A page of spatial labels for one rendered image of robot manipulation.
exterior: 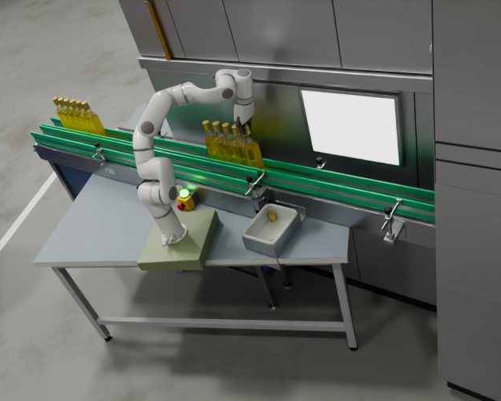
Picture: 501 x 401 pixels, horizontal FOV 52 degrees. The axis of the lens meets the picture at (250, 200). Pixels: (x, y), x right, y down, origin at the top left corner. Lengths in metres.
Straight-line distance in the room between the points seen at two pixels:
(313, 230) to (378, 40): 0.86
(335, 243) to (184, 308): 1.30
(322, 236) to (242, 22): 0.96
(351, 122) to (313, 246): 0.54
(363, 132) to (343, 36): 0.40
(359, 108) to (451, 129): 0.62
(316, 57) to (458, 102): 0.76
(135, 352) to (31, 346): 0.74
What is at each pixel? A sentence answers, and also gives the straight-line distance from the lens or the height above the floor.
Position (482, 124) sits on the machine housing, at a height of 1.48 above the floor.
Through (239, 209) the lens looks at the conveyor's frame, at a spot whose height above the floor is 0.79.
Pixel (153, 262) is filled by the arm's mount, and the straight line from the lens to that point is 2.34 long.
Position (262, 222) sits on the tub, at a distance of 2.32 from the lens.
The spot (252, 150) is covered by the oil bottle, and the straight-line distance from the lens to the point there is 2.31.
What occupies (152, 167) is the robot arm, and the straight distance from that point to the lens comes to 2.14.
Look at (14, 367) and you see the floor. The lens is 3.54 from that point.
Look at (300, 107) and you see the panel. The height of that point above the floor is 1.22.
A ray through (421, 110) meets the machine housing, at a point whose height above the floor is 1.25.
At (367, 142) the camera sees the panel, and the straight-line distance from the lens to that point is 2.16.
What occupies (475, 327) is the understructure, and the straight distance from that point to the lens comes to 2.15.
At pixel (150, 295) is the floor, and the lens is 3.37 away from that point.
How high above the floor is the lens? 2.32
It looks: 38 degrees down
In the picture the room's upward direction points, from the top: 18 degrees counter-clockwise
